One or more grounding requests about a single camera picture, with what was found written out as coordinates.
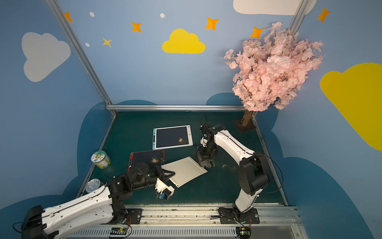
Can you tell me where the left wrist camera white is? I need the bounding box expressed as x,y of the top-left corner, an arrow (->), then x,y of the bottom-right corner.
155,178 -> 175,200

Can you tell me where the aluminium mounting rail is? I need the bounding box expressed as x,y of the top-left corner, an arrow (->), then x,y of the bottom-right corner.
63,203 -> 308,239

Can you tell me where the left controller board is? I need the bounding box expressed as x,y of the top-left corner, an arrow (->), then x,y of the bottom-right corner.
108,227 -> 131,239

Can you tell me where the pink cherry blossom tree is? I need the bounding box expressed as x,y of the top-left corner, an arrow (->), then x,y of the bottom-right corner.
224,22 -> 324,131

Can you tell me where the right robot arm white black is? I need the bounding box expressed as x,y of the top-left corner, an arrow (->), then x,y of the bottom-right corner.
196,123 -> 271,213

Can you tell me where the white framed drawing tablet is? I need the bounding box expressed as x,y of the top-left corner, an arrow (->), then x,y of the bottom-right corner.
162,157 -> 207,188

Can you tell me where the controller board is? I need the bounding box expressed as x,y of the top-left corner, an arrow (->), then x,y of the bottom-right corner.
108,227 -> 131,239
235,227 -> 251,239

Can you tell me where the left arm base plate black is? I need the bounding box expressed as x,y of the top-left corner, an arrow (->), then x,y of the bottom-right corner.
119,208 -> 143,226

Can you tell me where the right controller board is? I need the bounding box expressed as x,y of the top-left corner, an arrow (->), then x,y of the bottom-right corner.
235,227 -> 251,239

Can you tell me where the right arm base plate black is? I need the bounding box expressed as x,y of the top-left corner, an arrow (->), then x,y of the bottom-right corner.
217,207 -> 260,224

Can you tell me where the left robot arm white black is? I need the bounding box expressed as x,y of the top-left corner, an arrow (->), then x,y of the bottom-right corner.
20,163 -> 176,239

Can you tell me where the silver can lying down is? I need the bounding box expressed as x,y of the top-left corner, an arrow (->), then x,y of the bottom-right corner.
85,178 -> 102,193

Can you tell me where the red framed drawing tablet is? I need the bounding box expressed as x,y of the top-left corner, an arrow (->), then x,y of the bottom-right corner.
129,149 -> 165,171

